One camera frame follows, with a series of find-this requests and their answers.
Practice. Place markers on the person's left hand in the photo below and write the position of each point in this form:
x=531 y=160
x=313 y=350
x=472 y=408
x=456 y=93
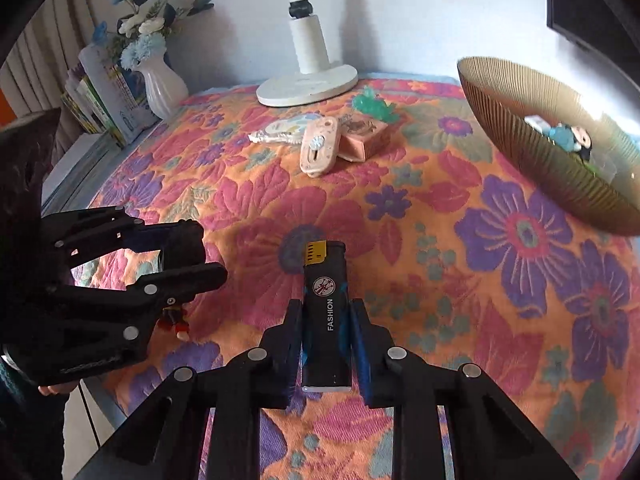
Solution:
x=54 y=390

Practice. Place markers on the floral woven cloth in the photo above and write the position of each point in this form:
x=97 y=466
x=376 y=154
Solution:
x=449 y=247

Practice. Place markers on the amber ribbed glass bowl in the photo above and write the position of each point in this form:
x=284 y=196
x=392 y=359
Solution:
x=603 y=192

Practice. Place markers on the black television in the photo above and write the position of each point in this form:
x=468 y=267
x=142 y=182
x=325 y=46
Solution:
x=608 y=28

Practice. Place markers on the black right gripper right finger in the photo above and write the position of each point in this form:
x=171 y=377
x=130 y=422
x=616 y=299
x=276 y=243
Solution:
x=378 y=360

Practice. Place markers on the stack of books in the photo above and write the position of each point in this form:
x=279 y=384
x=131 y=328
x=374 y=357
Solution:
x=114 y=99

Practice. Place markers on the black-haired red doll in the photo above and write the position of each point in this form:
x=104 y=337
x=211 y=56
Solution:
x=173 y=320

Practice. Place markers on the white desk lamp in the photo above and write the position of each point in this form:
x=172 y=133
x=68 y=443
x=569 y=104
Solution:
x=317 y=78

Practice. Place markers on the blue and white flowers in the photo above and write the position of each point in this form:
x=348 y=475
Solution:
x=143 y=32

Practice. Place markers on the pink correction tape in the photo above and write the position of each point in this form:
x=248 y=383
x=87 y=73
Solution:
x=319 y=148

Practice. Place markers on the monkey doctor figurine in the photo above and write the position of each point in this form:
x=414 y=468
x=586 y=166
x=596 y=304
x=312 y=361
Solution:
x=572 y=139

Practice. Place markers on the white ribbed vase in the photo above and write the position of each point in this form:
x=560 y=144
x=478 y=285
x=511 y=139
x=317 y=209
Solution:
x=165 y=89

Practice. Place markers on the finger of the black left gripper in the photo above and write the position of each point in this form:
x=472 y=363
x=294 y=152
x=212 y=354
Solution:
x=79 y=236
x=165 y=284

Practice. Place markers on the clear plastic tape dispenser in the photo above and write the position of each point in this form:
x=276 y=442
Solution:
x=284 y=131

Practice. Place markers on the white Anker charger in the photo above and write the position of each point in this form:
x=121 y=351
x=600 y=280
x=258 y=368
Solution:
x=538 y=123

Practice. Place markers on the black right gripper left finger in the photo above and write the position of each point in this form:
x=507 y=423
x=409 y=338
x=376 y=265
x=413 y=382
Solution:
x=278 y=371

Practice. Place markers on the green plastic toy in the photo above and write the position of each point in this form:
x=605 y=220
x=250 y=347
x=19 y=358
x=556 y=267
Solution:
x=369 y=103

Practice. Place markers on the black fashion lighter gold cap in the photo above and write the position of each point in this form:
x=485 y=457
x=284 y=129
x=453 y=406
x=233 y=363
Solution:
x=326 y=358

